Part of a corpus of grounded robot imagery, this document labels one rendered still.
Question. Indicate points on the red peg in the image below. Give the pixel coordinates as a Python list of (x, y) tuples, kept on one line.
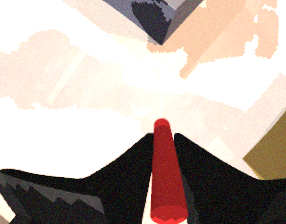
[(168, 201)]

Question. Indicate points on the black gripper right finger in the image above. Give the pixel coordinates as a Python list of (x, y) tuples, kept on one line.
[(217, 193)]

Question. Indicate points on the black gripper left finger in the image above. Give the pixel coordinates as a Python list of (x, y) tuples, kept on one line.
[(115, 194)]

